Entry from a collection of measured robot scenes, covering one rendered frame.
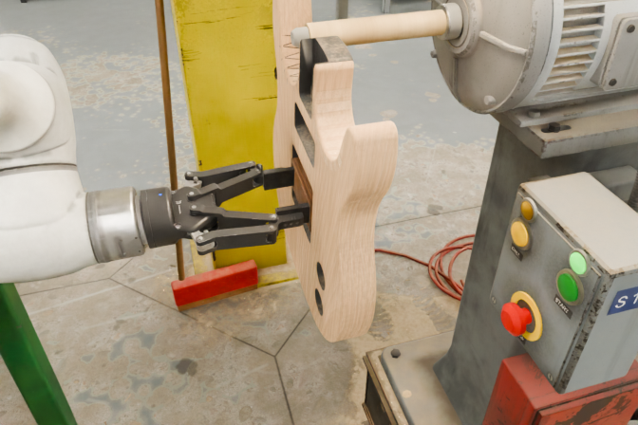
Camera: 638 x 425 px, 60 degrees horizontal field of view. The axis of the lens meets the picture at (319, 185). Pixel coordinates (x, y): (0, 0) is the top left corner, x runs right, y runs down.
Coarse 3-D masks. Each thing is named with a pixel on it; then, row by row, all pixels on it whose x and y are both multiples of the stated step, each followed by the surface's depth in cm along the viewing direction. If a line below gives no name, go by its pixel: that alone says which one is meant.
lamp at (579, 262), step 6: (570, 252) 57; (576, 252) 56; (582, 252) 56; (570, 258) 57; (576, 258) 56; (582, 258) 55; (588, 258) 55; (570, 264) 58; (576, 264) 56; (582, 264) 55; (588, 264) 55; (576, 270) 56; (582, 270) 56; (588, 270) 55; (582, 276) 56
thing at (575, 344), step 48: (528, 192) 64; (576, 192) 64; (528, 240) 64; (576, 240) 57; (624, 240) 57; (528, 288) 66; (624, 288) 55; (528, 336) 67; (576, 336) 59; (624, 336) 61; (576, 384) 64
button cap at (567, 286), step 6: (564, 276) 58; (570, 276) 58; (558, 282) 59; (564, 282) 59; (570, 282) 58; (558, 288) 60; (564, 288) 59; (570, 288) 58; (576, 288) 57; (564, 294) 59; (570, 294) 58; (576, 294) 57; (570, 300) 58
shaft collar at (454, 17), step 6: (438, 6) 72; (444, 6) 71; (450, 6) 70; (456, 6) 71; (444, 12) 71; (450, 12) 70; (456, 12) 70; (450, 18) 70; (456, 18) 70; (462, 18) 70; (450, 24) 70; (456, 24) 70; (450, 30) 71; (456, 30) 71; (438, 36) 73; (444, 36) 72; (450, 36) 71; (456, 36) 72
